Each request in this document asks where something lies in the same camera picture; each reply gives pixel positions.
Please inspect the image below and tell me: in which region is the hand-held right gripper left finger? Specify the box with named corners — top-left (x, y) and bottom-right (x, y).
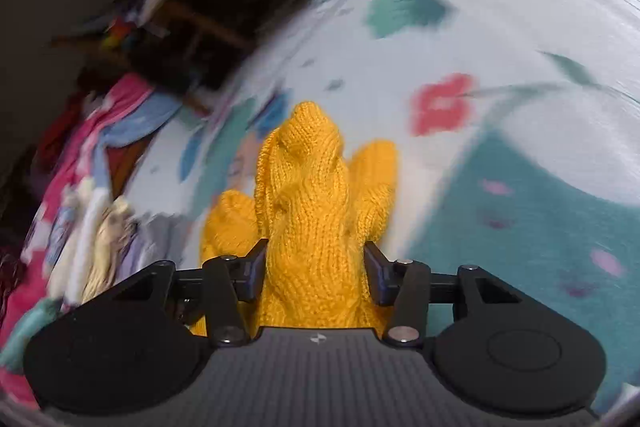
top-left (102, 237), bottom-right (271, 349)

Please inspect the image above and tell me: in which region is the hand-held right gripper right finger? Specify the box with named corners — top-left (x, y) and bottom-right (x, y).
top-left (363, 240), bottom-right (522, 349)

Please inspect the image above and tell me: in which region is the yellow knitted sweater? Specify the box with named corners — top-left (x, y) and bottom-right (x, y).
top-left (190, 101), bottom-right (401, 341)

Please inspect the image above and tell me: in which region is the stack of folded pastel clothes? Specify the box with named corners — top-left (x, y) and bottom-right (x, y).
top-left (47, 177), bottom-right (162, 309)

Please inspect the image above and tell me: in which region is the pink printed blanket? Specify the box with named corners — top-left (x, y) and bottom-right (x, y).
top-left (0, 74), bottom-right (157, 411)

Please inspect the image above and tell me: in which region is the printed cartoon play mat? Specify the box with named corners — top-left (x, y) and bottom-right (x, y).
top-left (120, 0), bottom-right (640, 414)

